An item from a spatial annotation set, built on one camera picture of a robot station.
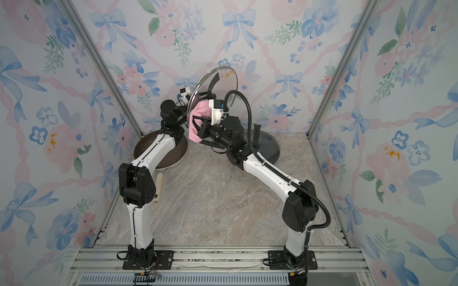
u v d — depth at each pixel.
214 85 0.80
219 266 0.74
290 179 0.48
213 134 0.63
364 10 0.71
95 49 0.81
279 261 0.73
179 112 0.69
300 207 0.46
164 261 0.74
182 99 0.77
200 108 0.67
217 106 0.61
